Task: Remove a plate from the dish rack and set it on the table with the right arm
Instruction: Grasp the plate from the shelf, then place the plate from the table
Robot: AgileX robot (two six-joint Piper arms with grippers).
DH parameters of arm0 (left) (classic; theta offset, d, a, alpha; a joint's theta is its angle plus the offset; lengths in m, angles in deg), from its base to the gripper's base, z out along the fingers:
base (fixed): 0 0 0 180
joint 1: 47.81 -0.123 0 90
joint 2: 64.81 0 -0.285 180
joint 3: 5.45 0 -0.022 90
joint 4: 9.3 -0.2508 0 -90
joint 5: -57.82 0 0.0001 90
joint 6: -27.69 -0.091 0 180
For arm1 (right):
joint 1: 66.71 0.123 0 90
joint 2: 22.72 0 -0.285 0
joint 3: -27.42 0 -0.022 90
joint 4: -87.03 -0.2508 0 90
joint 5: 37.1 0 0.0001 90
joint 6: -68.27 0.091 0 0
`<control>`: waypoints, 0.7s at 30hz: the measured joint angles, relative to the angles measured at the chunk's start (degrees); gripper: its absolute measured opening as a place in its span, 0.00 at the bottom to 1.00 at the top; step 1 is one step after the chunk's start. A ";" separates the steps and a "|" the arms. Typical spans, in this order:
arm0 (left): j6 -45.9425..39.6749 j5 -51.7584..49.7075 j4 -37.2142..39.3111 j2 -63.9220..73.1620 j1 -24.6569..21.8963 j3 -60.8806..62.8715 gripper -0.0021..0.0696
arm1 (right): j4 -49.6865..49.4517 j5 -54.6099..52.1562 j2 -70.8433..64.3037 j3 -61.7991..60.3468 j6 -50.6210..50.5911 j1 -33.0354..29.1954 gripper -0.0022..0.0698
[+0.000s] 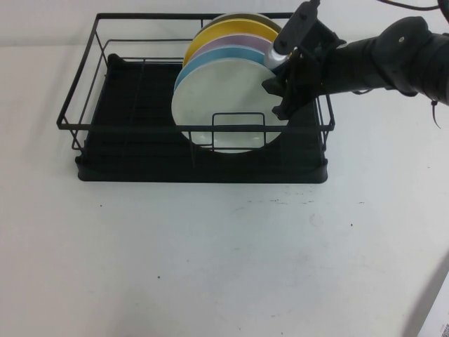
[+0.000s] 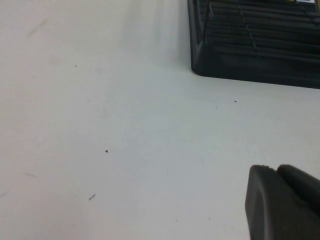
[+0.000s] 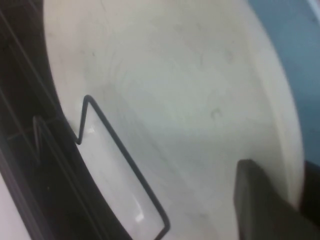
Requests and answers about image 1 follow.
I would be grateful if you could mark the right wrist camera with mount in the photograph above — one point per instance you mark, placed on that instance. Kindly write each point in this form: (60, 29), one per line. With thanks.
(294, 28)

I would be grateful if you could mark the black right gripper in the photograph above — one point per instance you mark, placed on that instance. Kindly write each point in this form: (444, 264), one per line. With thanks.
(312, 73)

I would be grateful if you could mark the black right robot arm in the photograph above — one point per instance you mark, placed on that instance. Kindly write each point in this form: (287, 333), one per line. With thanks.
(403, 59)

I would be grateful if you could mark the olive grey round plate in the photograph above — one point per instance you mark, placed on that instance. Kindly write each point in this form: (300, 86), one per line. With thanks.
(252, 16)

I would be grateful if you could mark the yellow round plate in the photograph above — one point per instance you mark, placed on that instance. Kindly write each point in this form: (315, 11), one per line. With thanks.
(228, 28)

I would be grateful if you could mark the pink round plate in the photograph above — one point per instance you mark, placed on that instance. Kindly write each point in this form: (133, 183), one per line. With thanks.
(238, 40)

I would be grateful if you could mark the white round plate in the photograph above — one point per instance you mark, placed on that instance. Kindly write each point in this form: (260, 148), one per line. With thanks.
(217, 91)

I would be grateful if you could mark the light blue round plate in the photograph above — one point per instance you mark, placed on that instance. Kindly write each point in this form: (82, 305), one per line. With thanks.
(203, 57)

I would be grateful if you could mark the black plastic dish rack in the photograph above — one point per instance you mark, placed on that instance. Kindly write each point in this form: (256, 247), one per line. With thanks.
(140, 168)

